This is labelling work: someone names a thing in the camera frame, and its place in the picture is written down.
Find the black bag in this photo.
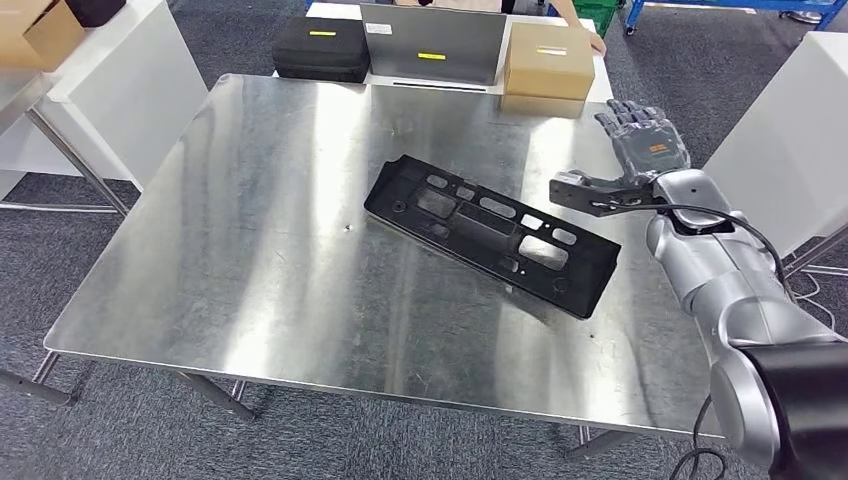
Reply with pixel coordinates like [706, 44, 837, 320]
[64, 0, 128, 28]

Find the blue metal shelf rack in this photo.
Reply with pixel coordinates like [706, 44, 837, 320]
[625, 0, 848, 36]

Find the black zip case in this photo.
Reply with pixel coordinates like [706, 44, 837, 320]
[272, 16, 372, 85]

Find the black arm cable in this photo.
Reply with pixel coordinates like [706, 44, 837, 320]
[592, 201, 797, 480]

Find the steel workbench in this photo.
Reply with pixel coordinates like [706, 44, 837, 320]
[42, 72, 727, 462]

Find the black plastic plate part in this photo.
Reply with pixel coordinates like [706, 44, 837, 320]
[363, 154, 623, 321]

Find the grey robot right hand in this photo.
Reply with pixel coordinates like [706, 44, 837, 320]
[594, 99, 692, 187]

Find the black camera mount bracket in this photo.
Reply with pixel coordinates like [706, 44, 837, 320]
[548, 177, 657, 219]

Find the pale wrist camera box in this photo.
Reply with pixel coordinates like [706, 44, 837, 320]
[551, 170, 598, 193]

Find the brown cardboard box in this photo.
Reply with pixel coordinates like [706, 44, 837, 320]
[502, 21, 596, 102]
[0, 0, 87, 73]

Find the green plastic crate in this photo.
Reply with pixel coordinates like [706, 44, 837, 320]
[572, 0, 628, 39]

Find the grey laptop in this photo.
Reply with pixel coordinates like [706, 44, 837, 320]
[358, 2, 509, 95]

